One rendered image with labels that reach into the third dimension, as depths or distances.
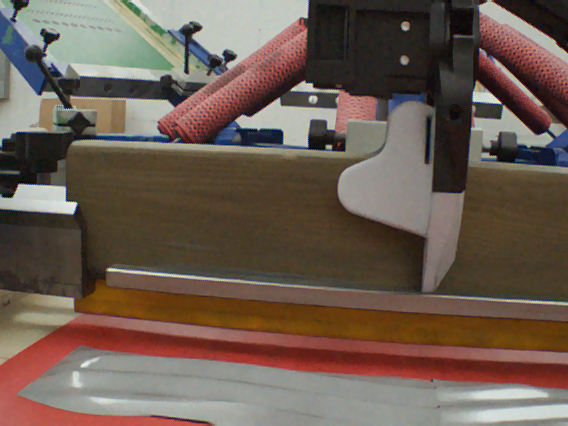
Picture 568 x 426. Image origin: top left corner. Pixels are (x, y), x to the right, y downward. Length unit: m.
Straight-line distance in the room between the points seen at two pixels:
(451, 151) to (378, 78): 0.05
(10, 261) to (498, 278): 0.26
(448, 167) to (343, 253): 0.07
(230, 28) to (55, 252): 4.29
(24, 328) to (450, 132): 0.25
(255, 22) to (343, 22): 4.27
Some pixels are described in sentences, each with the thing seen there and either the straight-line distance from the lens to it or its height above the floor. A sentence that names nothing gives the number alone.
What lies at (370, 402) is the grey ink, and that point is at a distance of 0.29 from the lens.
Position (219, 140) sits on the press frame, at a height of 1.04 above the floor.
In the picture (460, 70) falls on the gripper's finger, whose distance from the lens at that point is 0.31.
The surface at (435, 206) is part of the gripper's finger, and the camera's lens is 0.31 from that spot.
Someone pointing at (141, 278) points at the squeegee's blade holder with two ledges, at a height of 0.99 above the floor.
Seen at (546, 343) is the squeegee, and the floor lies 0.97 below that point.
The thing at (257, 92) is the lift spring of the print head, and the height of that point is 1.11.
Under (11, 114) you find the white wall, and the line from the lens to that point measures 5.21.
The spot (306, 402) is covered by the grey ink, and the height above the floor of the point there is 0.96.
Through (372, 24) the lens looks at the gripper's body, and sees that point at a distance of 0.33.
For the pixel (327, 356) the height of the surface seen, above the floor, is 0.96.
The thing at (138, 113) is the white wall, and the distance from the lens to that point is 4.77.
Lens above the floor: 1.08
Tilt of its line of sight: 8 degrees down
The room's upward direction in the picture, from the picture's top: 3 degrees clockwise
